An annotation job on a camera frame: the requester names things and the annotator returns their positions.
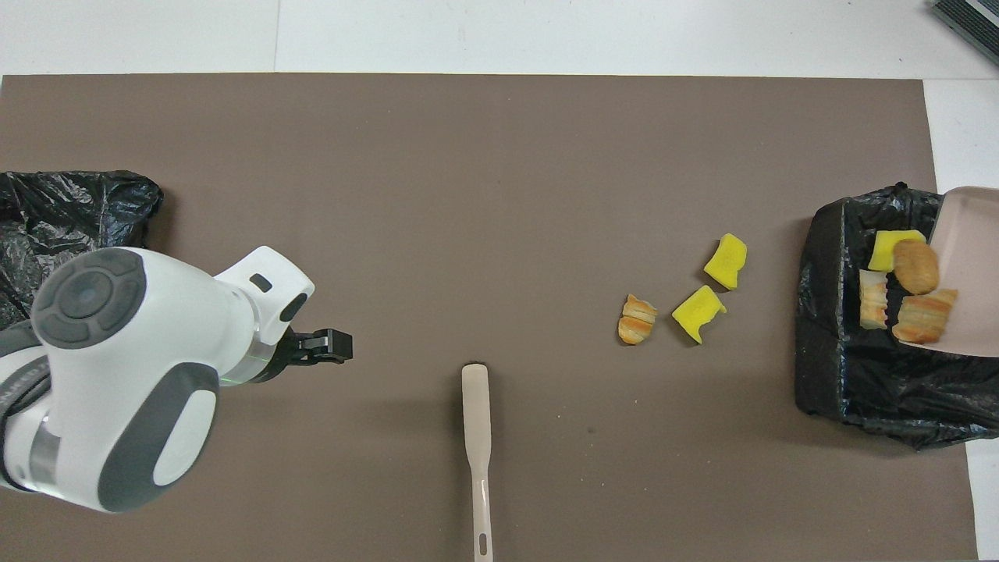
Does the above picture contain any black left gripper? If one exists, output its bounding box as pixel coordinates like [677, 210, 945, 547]
[259, 328, 354, 385]

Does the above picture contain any beige hand brush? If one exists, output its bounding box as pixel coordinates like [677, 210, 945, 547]
[461, 363, 494, 562]

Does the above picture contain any small striped croissant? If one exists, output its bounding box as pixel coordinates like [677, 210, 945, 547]
[617, 294, 658, 346]

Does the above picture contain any yellow sponge piece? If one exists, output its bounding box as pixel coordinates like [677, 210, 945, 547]
[703, 233, 748, 291]
[671, 285, 727, 345]
[868, 229, 927, 272]

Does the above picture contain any brown oval cookie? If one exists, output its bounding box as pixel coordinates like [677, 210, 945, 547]
[893, 238, 940, 295]

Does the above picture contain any striped orange croissant piece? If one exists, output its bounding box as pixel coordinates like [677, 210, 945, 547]
[892, 289, 958, 345]

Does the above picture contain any beige plastic dustpan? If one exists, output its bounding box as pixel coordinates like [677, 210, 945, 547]
[892, 186, 999, 358]

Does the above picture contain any black bag lined bin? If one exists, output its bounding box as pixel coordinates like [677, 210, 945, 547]
[795, 182, 999, 451]
[0, 170, 164, 330]

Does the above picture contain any brown table mat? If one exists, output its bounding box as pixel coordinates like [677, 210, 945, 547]
[0, 73, 979, 562]

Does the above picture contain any grey ribbed device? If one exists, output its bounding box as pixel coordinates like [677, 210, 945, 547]
[933, 0, 999, 67]

